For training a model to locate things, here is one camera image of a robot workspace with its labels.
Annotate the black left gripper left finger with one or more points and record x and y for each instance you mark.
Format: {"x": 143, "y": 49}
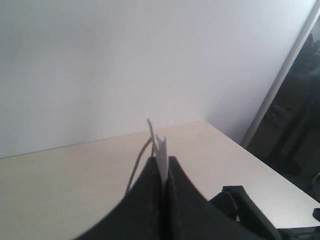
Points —
{"x": 137, "y": 215}

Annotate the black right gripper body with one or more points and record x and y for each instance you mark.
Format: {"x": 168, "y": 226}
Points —
{"x": 235, "y": 203}

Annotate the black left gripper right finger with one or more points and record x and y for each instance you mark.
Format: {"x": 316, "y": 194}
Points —
{"x": 192, "y": 217}

